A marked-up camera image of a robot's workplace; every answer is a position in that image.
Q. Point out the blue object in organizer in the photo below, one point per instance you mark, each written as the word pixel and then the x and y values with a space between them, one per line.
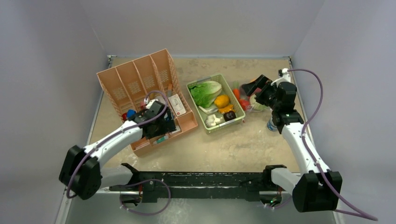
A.
pixel 130 113

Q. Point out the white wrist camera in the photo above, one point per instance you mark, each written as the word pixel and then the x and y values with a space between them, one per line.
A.
pixel 283 76
pixel 150 103

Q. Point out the fake white bok choy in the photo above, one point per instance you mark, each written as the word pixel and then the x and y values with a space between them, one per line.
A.
pixel 209 110

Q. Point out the fake green cabbage head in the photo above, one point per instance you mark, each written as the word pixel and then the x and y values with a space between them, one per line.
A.
pixel 255 106

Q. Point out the fake red bell pepper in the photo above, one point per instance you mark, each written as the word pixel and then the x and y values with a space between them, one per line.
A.
pixel 245 104

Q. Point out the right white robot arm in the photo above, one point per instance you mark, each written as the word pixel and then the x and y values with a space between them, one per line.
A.
pixel 317 186

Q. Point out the fake yellow lemon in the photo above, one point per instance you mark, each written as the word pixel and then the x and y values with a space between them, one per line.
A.
pixel 222 101

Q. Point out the fake napa cabbage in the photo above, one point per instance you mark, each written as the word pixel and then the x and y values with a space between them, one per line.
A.
pixel 205 92

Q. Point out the fake orange ginger root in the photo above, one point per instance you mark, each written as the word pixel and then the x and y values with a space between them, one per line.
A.
pixel 226 109

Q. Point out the fake orange carrot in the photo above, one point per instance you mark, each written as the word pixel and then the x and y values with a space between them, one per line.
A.
pixel 236 90

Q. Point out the fake dark purple plum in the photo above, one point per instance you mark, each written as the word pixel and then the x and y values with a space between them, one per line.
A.
pixel 228 116

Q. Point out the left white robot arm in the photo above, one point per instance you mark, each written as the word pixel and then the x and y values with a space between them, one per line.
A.
pixel 81 169

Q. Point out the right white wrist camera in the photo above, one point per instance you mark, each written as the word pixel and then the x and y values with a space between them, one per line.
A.
pixel 283 76

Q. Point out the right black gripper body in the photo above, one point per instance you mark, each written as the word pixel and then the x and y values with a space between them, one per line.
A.
pixel 263 91

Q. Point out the fake white garlic bulb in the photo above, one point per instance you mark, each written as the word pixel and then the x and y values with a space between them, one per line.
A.
pixel 212 121

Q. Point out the white packaged item card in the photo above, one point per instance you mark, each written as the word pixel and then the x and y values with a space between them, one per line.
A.
pixel 177 105

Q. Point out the clear zip top bag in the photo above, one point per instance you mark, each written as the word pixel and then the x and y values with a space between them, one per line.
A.
pixel 244 96

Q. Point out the green white glue stick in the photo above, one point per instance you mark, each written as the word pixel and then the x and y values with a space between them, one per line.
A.
pixel 160 140

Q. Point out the pink plastic file organizer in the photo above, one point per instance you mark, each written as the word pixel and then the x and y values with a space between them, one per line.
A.
pixel 126 85

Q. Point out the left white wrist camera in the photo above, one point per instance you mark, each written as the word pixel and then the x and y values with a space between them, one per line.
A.
pixel 150 103

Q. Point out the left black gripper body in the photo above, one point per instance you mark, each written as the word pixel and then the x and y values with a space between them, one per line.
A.
pixel 163 127

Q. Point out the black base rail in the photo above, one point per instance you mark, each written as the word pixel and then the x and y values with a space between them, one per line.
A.
pixel 249 186

